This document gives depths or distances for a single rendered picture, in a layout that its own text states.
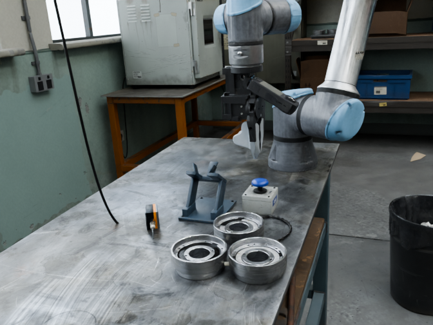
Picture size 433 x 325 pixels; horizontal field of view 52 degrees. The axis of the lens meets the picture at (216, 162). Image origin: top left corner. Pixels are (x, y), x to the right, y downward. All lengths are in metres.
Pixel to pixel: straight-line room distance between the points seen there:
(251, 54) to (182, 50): 2.14
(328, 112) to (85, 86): 2.17
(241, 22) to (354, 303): 1.51
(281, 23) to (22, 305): 0.75
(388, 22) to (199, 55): 1.82
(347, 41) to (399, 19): 2.96
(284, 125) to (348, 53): 0.26
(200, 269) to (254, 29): 0.49
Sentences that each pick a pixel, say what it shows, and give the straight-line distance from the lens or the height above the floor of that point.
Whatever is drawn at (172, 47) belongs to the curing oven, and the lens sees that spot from 3.11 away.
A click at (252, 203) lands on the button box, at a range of 1.04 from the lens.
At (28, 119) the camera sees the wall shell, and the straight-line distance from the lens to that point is 2.72.
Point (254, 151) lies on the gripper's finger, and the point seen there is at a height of 0.95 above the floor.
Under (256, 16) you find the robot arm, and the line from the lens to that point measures 0.96.
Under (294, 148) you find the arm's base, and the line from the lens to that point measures 1.31.
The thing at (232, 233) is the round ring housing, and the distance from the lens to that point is 0.88.
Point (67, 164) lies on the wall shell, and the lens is 2.99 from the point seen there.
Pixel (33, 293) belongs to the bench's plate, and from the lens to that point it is 0.88.
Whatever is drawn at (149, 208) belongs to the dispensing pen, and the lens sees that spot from 1.02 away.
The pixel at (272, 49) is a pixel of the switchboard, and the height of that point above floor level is 0.90.
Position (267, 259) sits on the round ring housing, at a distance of 0.81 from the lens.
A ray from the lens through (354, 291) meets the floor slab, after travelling 2.23.
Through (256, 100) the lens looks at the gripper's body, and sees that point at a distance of 0.96.
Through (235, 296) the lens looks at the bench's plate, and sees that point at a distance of 0.77.
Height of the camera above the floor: 1.24
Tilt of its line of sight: 18 degrees down
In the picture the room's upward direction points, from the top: 3 degrees counter-clockwise
